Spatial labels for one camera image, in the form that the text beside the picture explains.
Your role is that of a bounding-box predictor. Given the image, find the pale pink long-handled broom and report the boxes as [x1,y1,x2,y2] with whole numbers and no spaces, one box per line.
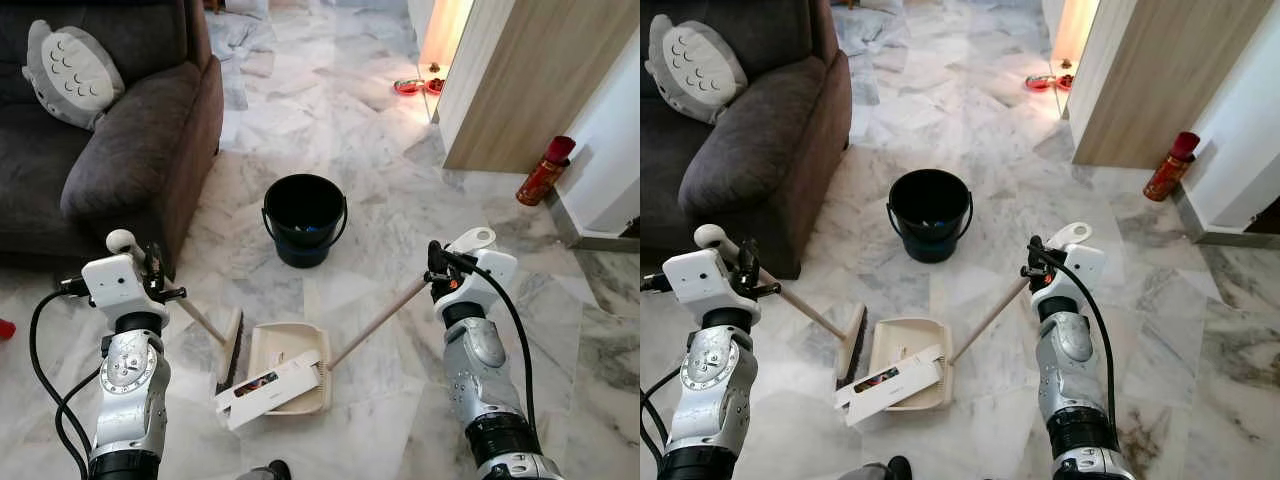
[693,222,870,392]
[104,227,245,397]

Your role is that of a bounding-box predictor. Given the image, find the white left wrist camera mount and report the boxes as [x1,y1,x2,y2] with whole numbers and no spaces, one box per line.
[661,246,742,317]
[81,252,154,320]

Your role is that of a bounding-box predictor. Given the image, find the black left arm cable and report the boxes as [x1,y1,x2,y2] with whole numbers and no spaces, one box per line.
[640,270,691,480]
[27,283,103,480]

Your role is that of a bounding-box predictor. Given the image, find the beige long-handled dustpan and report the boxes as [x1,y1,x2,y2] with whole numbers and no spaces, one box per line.
[867,221,1094,412]
[244,226,498,417]

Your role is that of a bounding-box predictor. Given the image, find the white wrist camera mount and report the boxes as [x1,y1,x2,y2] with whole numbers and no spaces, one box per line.
[661,246,742,317]
[440,247,520,323]
[1048,242,1110,303]
[81,252,154,320]

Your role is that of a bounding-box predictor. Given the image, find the light wood panel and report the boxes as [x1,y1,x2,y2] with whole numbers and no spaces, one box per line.
[436,0,641,177]
[1067,0,1248,172]

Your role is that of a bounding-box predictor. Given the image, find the white long box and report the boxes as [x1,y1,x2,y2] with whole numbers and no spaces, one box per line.
[212,349,327,432]
[834,344,948,429]

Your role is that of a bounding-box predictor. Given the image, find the dark grey sofa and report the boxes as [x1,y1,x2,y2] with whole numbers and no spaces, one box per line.
[640,0,855,282]
[0,0,225,279]

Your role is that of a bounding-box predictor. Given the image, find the grey plush cushion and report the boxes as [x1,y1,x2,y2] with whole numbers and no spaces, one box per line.
[21,19,127,132]
[644,13,750,126]

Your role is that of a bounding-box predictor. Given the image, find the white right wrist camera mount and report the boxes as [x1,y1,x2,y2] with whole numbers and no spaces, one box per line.
[440,247,520,323]
[1048,242,1110,303]

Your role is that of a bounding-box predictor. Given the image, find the black bucket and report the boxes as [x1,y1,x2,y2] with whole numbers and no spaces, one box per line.
[261,172,350,270]
[886,167,975,265]

